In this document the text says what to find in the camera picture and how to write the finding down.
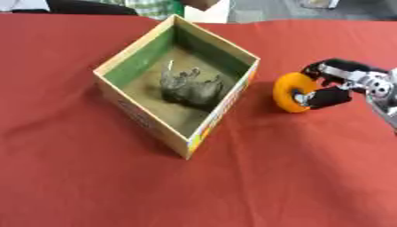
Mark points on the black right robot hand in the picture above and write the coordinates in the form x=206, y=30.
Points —
x=336, y=96

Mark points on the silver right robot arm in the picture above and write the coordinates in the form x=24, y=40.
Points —
x=388, y=113

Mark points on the tan cardboard box green inside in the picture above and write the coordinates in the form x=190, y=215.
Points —
x=155, y=124

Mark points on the grey toy rhinoceros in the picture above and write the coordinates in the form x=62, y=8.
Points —
x=191, y=90

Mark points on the person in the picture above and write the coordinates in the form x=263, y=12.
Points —
x=150, y=7

